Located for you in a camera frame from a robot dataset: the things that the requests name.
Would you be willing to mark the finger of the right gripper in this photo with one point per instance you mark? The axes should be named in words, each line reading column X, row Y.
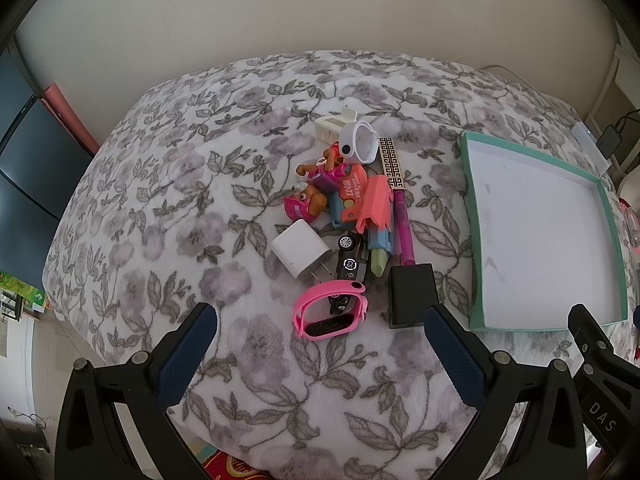
column 607, row 389

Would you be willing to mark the purple lighter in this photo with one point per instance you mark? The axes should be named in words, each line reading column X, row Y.
column 403, row 229

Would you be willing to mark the cream hair claw clip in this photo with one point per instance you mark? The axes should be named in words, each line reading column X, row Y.
column 328, row 128

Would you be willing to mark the teal white shallow box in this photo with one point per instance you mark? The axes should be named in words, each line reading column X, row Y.
column 544, row 238

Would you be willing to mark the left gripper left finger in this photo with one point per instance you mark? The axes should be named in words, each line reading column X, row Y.
column 91, row 444

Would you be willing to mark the black toy car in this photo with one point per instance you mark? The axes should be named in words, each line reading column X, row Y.
column 352, row 257

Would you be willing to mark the coral blue carrot knife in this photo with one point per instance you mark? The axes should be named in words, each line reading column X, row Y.
column 375, row 222

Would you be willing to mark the white wall charger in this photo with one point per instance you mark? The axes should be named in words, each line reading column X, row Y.
column 302, row 251

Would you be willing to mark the black power adapter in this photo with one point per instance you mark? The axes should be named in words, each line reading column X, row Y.
column 608, row 142

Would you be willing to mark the brown pink puppy toy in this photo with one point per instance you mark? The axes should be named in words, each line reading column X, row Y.
column 320, row 181

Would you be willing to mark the pink smart watch band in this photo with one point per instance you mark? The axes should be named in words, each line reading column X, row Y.
column 330, row 309

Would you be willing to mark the gold patterned lighter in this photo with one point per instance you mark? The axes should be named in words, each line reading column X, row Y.
column 391, row 164

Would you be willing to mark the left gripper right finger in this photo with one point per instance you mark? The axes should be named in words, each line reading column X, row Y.
column 550, row 442

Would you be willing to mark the dark cabinet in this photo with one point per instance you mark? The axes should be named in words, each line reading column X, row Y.
column 41, row 165

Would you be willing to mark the orange blue carrot knife toy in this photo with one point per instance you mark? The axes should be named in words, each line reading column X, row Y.
column 345, row 205

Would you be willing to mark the black wall charger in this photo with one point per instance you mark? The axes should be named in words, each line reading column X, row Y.
column 412, row 290

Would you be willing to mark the white power strip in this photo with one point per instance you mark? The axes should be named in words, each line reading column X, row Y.
column 588, row 143

